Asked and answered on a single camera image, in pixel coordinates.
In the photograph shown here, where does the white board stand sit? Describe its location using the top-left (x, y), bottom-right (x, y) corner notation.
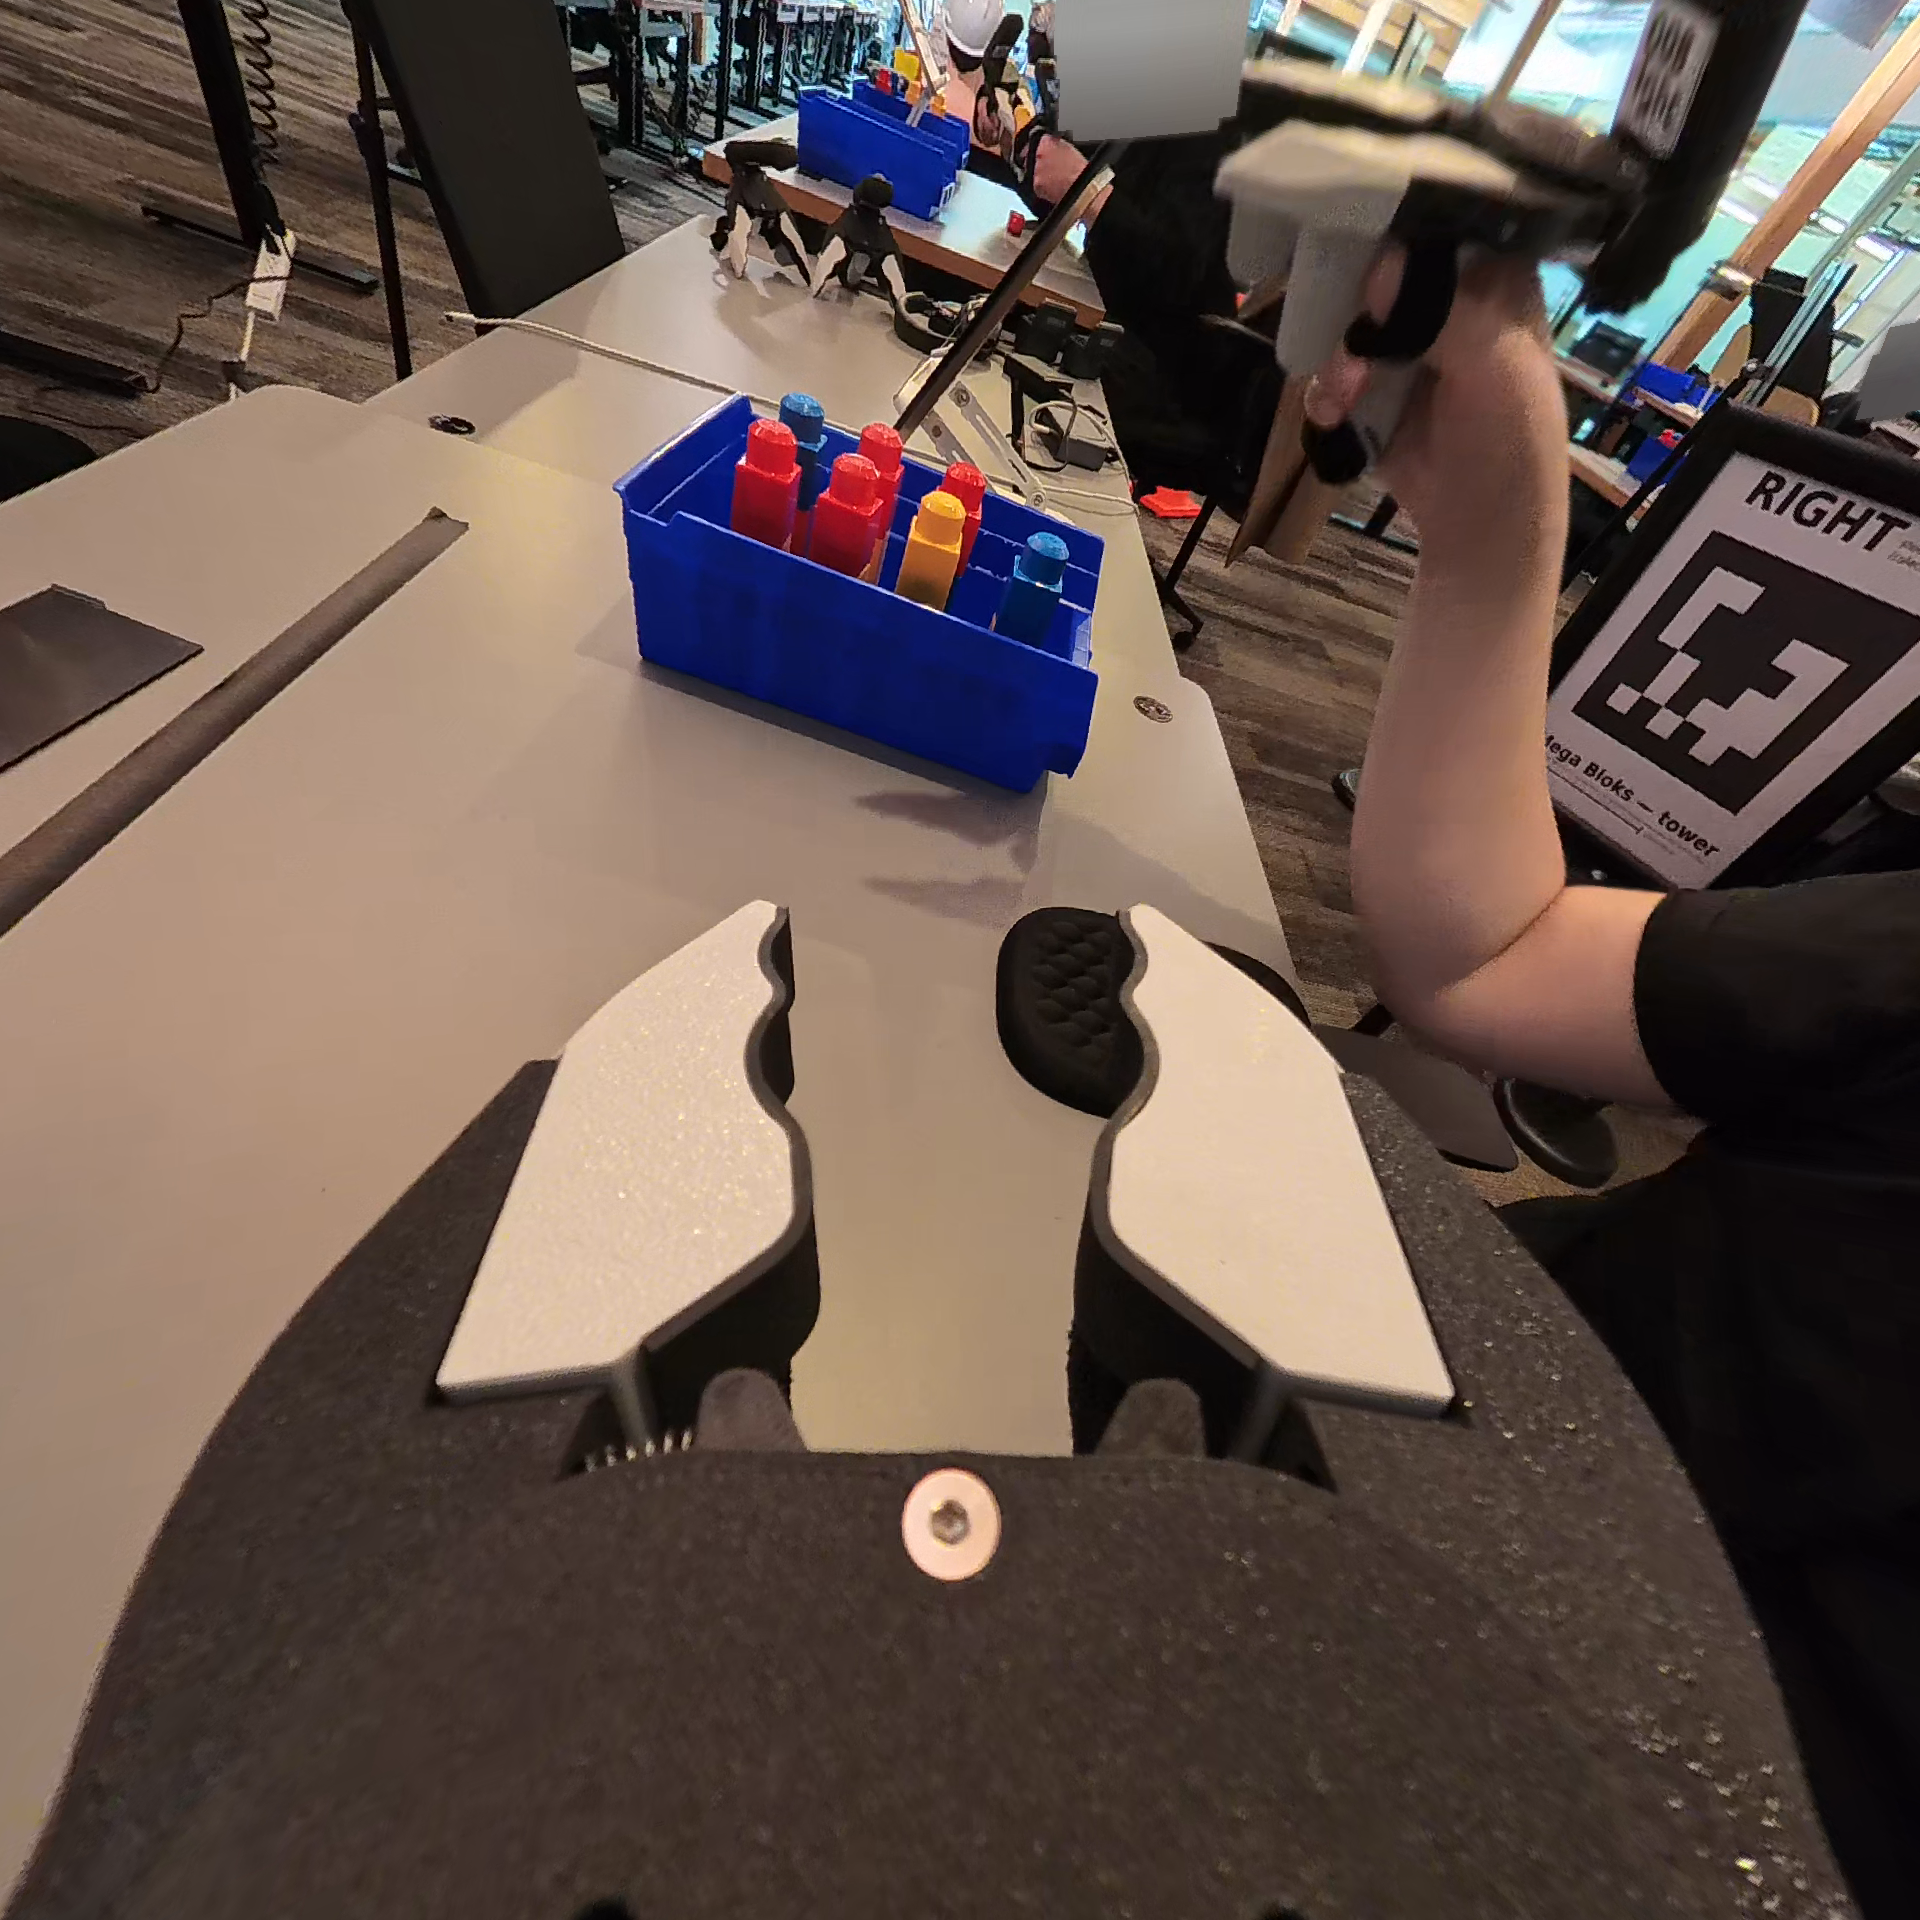
top-left (901, 377), bottom-right (1050, 521)

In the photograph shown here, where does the spare gripper with grey fingers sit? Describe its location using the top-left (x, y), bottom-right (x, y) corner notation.
top-left (811, 178), bottom-right (908, 300)
top-left (704, 141), bottom-right (818, 288)

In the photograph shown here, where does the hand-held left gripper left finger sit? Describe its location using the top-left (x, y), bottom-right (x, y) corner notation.
top-left (433, 903), bottom-right (824, 1463)

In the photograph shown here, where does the white power adapter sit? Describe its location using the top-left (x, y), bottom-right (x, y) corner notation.
top-left (237, 226), bottom-right (300, 364)

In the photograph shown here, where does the black flat plate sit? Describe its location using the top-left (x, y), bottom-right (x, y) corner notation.
top-left (0, 585), bottom-right (202, 772)

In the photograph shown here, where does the black tilted board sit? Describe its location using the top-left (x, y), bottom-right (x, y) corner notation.
top-left (891, 141), bottom-right (1119, 439)

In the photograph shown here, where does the blue plastic bin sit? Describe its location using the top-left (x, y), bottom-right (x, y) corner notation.
top-left (611, 392), bottom-right (1111, 794)
top-left (792, 83), bottom-right (974, 226)

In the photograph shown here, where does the white cable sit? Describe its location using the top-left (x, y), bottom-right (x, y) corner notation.
top-left (442, 310), bottom-right (750, 396)

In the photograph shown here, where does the person's right hand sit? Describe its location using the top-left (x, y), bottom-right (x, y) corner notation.
top-left (1303, 249), bottom-right (1571, 515)

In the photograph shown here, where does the black mesh armrest pad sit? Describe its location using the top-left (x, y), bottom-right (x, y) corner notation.
top-left (994, 906), bottom-right (1311, 1122)

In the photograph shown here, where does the framed marker sign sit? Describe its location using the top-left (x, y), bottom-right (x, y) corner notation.
top-left (1545, 401), bottom-right (1920, 892)

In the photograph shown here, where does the grey desk rail strip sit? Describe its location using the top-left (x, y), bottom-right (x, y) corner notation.
top-left (0, 509), bottom-right (470, 941)

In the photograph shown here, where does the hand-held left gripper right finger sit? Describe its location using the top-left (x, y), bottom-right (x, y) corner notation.
top-left (1080, 903), bottom-right (1458, 1463)

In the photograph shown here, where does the cluster of block towers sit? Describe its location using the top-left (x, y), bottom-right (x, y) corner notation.
top-left (731, 392), bottom-right (1073, 651)

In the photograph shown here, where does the person's right forearm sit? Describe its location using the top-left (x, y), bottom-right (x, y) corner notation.
top-left (1348, 502), bottom-right (1680, 1113)

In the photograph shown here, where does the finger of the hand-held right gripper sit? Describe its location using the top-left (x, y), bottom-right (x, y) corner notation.
top-left (1211, 125), bottom-right (1520, 278)
top-left (1237, 57), bottom-right (1504, 138)

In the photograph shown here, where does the black display panel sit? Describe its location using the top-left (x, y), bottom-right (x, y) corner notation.
top-left (344, 0), bottom-right (625, 377)

